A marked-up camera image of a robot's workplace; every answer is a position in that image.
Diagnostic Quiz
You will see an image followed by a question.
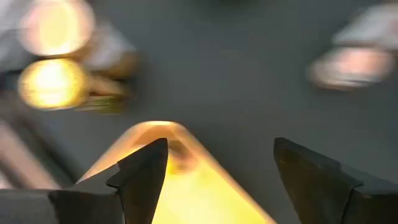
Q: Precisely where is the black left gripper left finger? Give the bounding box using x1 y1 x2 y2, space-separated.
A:
0 138 169 224

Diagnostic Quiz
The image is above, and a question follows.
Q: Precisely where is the yellow-lid chili onion seasoning can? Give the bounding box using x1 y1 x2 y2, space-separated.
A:
17 57 133 115

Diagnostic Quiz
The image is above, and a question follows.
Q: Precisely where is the tan-lid jar with tan label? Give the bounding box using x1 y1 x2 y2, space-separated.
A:
17 0 140 79

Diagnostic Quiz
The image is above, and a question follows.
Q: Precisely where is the yellow plastic bin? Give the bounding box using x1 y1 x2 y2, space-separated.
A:
76 120 277 224

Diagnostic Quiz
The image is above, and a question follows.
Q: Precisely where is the wooden table side board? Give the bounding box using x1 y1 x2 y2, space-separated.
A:
0 119 62 190

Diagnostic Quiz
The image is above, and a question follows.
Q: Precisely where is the black aluminium table frame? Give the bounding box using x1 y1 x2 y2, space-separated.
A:
0 71 81 190

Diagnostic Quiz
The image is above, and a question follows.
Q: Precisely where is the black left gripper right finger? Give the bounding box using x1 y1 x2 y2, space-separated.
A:
273 137 398 224

